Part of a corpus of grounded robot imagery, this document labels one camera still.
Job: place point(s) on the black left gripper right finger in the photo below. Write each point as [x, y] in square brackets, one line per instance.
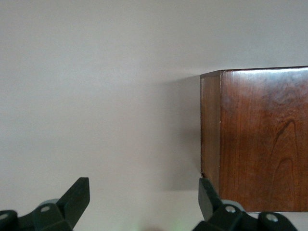
[216, 216]

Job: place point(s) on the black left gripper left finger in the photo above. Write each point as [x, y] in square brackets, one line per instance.
[69, 204]

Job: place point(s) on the dark brown wooden cabinet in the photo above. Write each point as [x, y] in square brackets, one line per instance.
[260, 139]

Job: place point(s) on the table cover sheet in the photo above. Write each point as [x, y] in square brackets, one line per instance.
[96, 96]

